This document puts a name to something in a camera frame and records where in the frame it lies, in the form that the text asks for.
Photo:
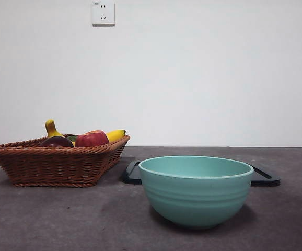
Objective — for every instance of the teal ribbed bowl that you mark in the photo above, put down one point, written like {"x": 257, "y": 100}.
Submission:
{"x": 196, "y": 198}

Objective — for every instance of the dark red plum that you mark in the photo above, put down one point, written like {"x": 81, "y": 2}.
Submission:
{"x": 57, "y": 142}

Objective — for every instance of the dark green rectangular tray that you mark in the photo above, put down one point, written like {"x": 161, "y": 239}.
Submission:
{"x": 132, "y": 177}

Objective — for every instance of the red apple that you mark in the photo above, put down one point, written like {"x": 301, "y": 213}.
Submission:
{"x": 92, "y": 139}

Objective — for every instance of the green fruit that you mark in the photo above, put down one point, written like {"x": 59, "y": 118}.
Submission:
{"x": 73, "y": 138}

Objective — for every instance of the yellow banana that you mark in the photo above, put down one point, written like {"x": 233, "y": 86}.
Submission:
{"x": 52, "y": 129}

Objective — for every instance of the brown wicker basket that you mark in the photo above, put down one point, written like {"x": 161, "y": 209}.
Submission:
{"x": 49, "y": 167}

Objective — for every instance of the white wall socket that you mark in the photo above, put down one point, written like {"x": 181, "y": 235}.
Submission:
{"x": 104, "y": 13}

